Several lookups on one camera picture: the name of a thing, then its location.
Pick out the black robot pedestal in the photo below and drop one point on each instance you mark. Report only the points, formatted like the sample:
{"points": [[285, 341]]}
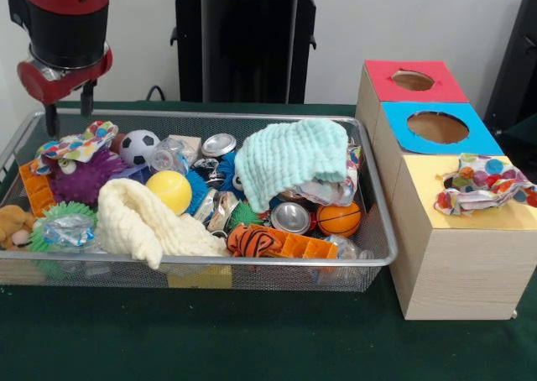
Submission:
{"points": [[251, 53]]}

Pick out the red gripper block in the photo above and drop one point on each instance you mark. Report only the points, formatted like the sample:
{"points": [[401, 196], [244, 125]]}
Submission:
{"points": [[38, 83]]}

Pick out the orange tiger plush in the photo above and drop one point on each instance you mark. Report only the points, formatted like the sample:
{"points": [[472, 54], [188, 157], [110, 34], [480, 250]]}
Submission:
{"points": [[251, 240]]}

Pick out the yellow ball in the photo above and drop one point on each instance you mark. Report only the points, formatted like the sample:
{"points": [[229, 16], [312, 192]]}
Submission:
{"points": [[168, 190]]}

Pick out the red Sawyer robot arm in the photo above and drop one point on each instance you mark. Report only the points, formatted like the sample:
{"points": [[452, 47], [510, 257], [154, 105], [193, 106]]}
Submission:
{"points": [[67, 24]]}

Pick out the dark green side table cloth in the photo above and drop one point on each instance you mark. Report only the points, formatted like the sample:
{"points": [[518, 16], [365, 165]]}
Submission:
{"points": [[524, 135]]}

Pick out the shallow clear mesh bin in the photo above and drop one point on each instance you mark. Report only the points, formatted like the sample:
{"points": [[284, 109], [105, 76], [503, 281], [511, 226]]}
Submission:
{"points": [[272, 278]]}

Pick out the multicolour dotted cloth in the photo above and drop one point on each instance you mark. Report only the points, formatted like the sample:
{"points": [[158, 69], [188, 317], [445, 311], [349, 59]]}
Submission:
{"points": [[486, 192], [71, 146]]}

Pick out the mint green knitted cloth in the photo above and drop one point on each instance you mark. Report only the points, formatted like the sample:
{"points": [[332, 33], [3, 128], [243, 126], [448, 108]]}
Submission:
{"points": [[289, 154]]}

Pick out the orange plastic grid tray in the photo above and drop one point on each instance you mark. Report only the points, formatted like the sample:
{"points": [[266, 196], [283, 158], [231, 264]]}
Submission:
{"points": [[310, 246]]}

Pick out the orange basketball toy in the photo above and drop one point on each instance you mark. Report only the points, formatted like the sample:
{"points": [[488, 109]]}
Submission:
{"points": [[337, 219]]}

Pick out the purple spiky toy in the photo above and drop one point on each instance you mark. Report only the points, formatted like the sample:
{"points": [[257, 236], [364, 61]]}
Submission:
{"points": [[84, 179]]}

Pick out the green spiky ball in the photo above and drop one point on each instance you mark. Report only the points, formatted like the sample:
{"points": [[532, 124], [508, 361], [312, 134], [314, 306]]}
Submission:
{"points": [[52, 213]]}

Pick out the black and white soccer ball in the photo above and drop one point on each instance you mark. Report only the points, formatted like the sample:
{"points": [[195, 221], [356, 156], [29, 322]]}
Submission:
{"points": [[139, 147]]}

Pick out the cream knitted cloth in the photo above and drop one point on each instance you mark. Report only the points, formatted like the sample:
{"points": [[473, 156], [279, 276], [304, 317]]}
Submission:
{"points": [[126, 221]]}

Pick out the wooden box with three holes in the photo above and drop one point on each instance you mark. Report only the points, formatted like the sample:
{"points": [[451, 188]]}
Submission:
{"points": [[461, 272]]}

